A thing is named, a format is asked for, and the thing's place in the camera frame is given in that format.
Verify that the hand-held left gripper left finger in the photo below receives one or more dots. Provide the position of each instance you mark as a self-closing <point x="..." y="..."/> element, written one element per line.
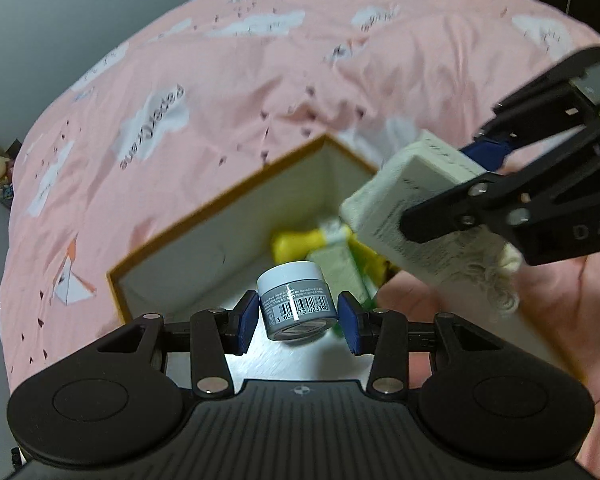
<point x="245" y="322"/>

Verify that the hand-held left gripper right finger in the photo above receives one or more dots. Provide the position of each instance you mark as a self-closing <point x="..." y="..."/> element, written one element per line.
<point x="349" y="322"/>

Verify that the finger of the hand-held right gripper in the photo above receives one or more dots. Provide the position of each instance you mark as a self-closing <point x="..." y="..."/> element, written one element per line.
<point x="445" y="215"/>
<point x="485" y="154"/>

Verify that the cream fabric-covered box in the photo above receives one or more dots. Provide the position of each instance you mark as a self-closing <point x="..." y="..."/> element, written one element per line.
<point x="395" y="210"/>

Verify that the grey jar with barcode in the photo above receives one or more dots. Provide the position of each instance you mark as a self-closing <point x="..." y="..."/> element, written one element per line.
<point x="295" y="290"/>

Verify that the orange cardboard box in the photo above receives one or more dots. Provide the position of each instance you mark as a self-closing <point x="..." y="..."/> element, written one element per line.
<point x="190" y="255"/>

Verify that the yellow capped tube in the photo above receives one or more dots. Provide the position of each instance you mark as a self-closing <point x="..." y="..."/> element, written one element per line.
<point x="290" y="246"/>

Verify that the pink printed blanket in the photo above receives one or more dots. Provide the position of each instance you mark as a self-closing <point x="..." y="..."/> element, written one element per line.
<point x="180" y="60"/>

